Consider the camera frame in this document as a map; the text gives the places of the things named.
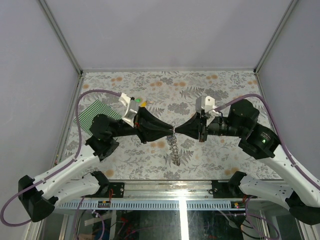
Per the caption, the left aluminium frame post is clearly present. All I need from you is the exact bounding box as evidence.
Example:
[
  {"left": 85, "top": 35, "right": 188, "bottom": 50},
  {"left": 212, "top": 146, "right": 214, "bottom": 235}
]
[{"left": 36, "top": 0, "right": 83, "bottom": 76}]

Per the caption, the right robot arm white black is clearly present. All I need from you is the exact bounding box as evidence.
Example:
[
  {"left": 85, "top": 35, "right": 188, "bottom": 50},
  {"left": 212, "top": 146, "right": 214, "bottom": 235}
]
[{"left": 175, "top": 99, "right": 320, "bottom": 225}]

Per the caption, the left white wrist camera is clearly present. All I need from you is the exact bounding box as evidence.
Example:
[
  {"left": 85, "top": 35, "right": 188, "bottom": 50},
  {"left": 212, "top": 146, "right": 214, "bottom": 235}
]
[{"left": 119, "top": 93, "right": 140, "bottom": 127}]

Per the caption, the right aluminium frame post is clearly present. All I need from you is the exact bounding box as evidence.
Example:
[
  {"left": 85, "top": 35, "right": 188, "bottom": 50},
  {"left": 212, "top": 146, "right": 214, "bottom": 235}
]
[{"left": 253, "top": 0, "right": 300, "bottom": 74}]

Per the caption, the green striped cloth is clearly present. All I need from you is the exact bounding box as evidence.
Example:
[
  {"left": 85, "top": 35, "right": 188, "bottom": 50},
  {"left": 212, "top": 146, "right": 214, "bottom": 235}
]
[{"left": 78, "top": 100, "right": 122, "bottom": 136}]

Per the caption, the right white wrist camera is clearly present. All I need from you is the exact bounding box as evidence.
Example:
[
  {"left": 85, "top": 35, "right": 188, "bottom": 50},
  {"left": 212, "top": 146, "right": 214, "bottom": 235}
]
[{"left": 195, "top": 95, "right": 220, "bottom": 116}]

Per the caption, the aluminium frame post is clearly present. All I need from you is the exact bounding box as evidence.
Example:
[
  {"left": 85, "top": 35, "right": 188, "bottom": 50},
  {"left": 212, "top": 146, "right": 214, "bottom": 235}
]
[
  {"left": 36, "top": 0, "right": 83, "bottom": 76},
  {"left": 253, "top": 0, "right": 300, "bottom": 74}
]

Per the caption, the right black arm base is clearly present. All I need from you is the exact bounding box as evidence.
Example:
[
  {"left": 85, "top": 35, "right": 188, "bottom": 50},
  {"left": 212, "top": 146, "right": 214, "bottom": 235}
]
[{"left": 209, "top": 171, "right": 247, "bottom": 199}]

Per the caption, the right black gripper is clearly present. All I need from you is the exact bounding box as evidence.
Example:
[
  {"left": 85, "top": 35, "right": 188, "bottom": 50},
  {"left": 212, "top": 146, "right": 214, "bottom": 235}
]
[{"left": 174, "top": 110, "right": 246, "bottom": 142}]

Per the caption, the metal key ring disc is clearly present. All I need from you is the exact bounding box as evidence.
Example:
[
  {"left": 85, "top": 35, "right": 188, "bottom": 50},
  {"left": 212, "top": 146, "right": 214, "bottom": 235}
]
[{"left": 166, "top": 121, "right": 181, "bottom": 167}]

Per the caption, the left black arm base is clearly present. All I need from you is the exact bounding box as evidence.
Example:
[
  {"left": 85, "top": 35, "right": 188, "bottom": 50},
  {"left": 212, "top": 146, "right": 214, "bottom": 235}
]
[{"left": 93, "top": 171, "right": 125, "bottom": 199}]

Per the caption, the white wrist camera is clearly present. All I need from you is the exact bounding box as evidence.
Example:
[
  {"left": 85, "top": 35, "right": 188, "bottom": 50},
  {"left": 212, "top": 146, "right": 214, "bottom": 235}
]
[
  {"left": 119, "top": 93, "right": 140, "bottom": 127},
  {"left": 195, "top": 95, "right": 220, "bottom": 116}
]

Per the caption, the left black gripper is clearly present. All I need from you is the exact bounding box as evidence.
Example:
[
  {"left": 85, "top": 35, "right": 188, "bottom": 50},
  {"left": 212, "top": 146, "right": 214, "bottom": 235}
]
[{"left": 110, "top": 106, "right": 175, "bottom": 144}]

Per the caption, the yellow key tag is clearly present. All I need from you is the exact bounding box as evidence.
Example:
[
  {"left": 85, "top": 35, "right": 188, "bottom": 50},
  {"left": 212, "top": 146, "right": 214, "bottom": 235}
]
[{"left": 140, "top": 101, "right": 154, "bottom": 107}]

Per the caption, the aluminium front rail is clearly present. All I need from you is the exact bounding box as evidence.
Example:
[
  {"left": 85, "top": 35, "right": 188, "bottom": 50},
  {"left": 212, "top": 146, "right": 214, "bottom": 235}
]
[{"left": 57, "top": 179, "right": 286, "bottom": 201}]

